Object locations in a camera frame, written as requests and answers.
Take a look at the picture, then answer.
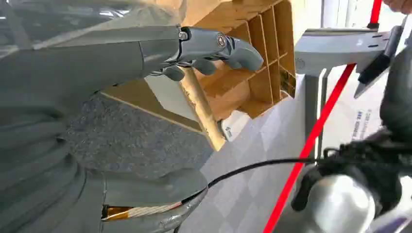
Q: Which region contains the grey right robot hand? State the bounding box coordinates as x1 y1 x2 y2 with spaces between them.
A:
379 42 412 143

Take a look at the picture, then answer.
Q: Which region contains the white printed sheet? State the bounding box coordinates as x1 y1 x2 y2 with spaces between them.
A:
322 64 392 152

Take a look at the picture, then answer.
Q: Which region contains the white printed card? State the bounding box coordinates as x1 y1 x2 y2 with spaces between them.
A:
221 110 252 142

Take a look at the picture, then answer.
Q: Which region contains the black bracket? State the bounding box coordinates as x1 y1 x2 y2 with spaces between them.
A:
353 25 405 100

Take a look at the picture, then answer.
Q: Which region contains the grey metal stand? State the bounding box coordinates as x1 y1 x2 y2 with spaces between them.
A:
294 27 392 160

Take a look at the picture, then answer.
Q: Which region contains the pale wooden bar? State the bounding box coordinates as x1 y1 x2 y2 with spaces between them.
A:
178 67 226 152

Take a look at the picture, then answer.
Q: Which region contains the black cable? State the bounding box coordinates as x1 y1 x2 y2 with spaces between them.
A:
181 157 323 205

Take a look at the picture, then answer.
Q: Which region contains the grey speckled mat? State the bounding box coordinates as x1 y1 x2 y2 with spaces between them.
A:
61 92 214 180

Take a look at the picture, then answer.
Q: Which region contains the person's hand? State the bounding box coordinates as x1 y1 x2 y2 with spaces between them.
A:
382 0 412 15

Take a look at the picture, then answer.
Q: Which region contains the ribbed grey left arm sleeve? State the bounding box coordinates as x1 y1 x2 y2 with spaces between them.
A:
0 93 87 233

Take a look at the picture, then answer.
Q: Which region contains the red strap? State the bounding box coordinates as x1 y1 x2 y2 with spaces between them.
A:
263 0 383 233

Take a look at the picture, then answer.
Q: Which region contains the wooden compartment card box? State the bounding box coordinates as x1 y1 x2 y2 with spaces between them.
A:
180 0 297 120

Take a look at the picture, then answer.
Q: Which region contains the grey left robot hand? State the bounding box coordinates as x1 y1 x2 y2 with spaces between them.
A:
0 25 265 233

